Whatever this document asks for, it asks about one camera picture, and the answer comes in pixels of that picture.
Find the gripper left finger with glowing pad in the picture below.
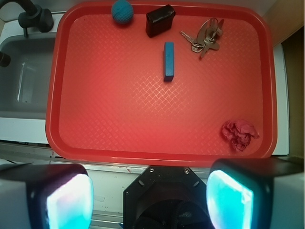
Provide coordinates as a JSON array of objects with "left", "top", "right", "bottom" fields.
[{"left": 0, "top": 164, "right": 94, "bottom": 229}]

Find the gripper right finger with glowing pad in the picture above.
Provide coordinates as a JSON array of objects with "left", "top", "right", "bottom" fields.
[{"left": 206, "top": 158, "right": 305, "bottom": 229}]

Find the black box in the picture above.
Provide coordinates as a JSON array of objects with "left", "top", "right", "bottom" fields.
[{"left": 145, "top": 4, "right": 176, "bottom": 38}]

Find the crumpled red paper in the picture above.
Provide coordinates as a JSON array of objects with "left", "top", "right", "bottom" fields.
[{"left": 222, "top": 119, "right": 260, "bottom": 152}]

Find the grey sink basin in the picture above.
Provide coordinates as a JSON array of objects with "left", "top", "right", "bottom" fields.
[{"left": 0, "top": 33, "right": 56, "bottom": 119}]

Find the red plastic tray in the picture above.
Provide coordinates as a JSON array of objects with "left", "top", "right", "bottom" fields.
[{"left": 46, "top": 1, "right": 277, "bottom": 167}]

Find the bunch of silver keys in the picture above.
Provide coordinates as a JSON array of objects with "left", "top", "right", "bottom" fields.
[{"left": 180, "top": 18, "right": 224, "bottom": 59}]

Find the blue rectangular block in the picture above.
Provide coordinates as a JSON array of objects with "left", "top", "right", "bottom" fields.
[{"left": 163, "top": 42, "right": 174, "bottom": 82}]

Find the grey faucet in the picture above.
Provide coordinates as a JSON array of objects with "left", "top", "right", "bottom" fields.
[{"left": 0, "top": 0, "right": 53, "bottom": 68}]

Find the blue textured ball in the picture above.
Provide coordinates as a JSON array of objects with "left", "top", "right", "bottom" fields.
[{"left": 111, "top": 0, "right": 134, "bottom": 24}]

